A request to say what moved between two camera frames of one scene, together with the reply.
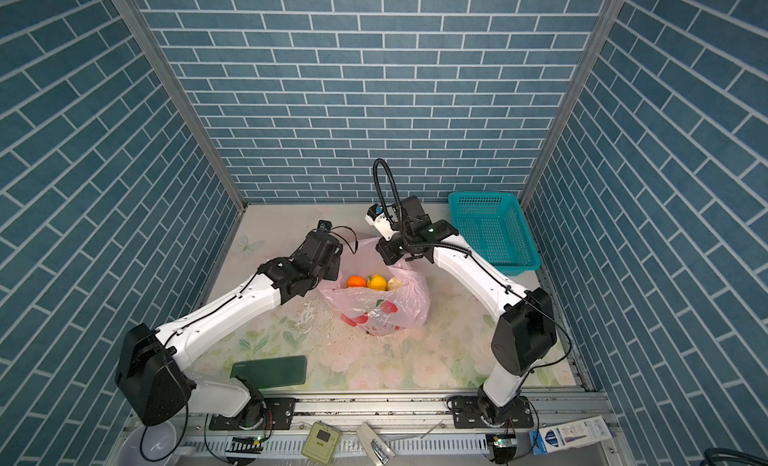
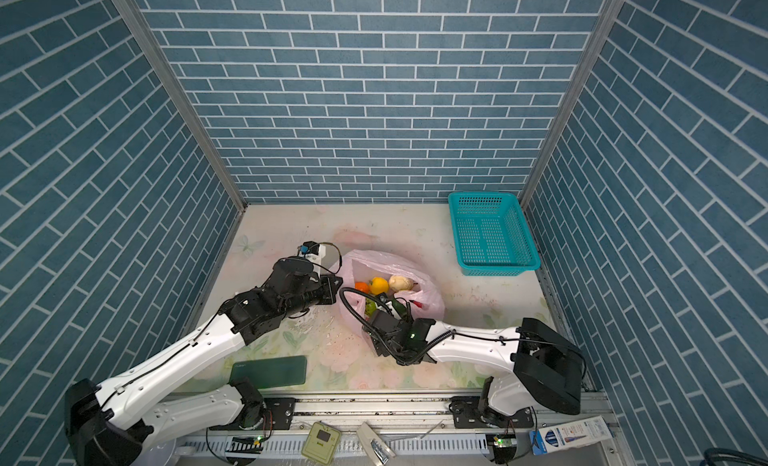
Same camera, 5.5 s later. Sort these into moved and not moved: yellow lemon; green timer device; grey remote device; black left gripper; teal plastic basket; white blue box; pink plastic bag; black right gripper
Moved: black left gripper; pink plastic bag; black right gripper
Not moved: grey remote device; green timer device; white blue box; yellow lemon; teal plastic basket
